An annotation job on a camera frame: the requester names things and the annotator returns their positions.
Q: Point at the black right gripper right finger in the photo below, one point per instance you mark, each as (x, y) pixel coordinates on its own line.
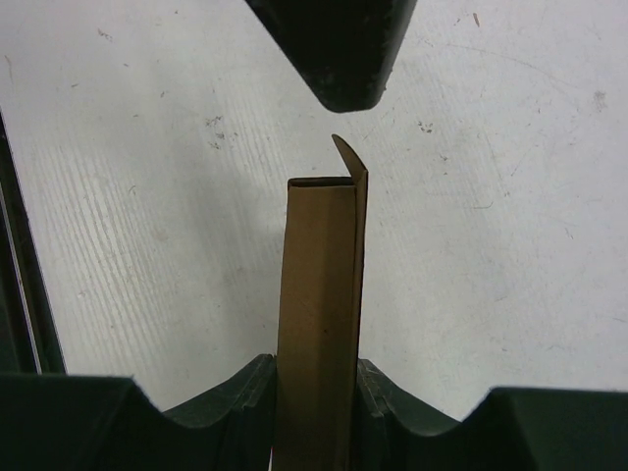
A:
(510, 429)

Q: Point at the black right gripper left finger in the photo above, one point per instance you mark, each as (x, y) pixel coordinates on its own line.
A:
(57, 422)

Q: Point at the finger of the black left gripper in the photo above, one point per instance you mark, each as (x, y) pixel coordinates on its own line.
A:
(344, 50)

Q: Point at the brown paper box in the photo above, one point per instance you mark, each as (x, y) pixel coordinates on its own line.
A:
(319, 322)

